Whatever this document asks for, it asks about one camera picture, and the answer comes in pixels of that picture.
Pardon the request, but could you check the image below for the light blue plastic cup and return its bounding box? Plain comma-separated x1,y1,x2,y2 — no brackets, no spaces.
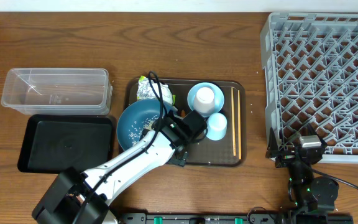
206,113,227,141

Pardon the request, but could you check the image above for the dark blue bowl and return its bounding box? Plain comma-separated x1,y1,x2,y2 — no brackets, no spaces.
116,99,160,151

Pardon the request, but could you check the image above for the white rice pile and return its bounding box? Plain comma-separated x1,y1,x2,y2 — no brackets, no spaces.
126,115,158,147

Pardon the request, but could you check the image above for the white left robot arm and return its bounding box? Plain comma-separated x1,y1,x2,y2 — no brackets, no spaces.
32,111,206,223

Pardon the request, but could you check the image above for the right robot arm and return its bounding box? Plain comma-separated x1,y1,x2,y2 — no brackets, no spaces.
265,125,339,224

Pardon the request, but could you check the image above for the grey dishwasher rack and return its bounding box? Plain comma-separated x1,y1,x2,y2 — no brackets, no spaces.
260,12,358,164

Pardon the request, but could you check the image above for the black waste tray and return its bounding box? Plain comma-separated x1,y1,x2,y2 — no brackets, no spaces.
17,114,114,174

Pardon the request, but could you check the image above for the brown serving tray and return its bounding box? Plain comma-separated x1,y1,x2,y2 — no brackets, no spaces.
124,78,246,167

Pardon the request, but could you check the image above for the light blue small bowl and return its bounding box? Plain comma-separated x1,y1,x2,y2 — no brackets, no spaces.
187,82,224,117

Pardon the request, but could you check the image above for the crumpled foil snack wrapper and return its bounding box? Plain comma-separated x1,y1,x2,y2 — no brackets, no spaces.
136,76,175,105

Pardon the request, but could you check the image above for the left wooden chopstick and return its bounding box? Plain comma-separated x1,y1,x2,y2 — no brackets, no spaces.
231,87,236,157

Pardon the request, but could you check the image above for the wooden chopstick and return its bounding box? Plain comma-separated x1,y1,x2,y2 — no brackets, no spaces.
231,87,236,157
237,90,242,160

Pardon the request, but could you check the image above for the right wooden chopstick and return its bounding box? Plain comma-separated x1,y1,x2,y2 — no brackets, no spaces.
237,90,242,160

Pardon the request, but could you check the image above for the clear plastic bin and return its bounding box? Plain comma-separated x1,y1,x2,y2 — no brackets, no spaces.
1,68,112,116

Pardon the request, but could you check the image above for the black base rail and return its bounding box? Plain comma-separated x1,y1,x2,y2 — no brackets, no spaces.
118,212,354,224

